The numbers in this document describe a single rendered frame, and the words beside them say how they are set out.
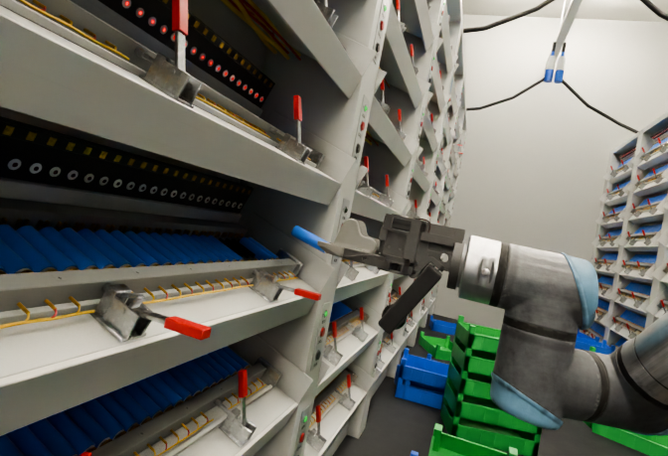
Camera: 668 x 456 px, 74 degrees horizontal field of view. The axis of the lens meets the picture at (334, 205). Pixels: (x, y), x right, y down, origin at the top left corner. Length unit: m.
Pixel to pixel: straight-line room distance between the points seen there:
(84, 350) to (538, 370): 0.50
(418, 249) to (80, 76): 0.48
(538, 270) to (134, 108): 0.50
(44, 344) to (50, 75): 0.18
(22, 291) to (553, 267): 0.56
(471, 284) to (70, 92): 0.50
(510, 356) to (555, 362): 0.05
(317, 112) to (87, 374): 0.59
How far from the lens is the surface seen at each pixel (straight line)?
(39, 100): 0.31
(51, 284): 0.38
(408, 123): 1.52
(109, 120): 0.35
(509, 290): 0.63
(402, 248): 0.64
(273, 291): 0.62
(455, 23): 2.41
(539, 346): 0.63
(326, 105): 0.83
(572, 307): 0.64
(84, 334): 0.39
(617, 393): 0.70
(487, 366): 1.74
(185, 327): 0.37
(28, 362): 0.35
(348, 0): 0.90
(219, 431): 0.69
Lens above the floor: 0.67
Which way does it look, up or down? 2 degrees up
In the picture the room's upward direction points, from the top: 11 degrees clockwise
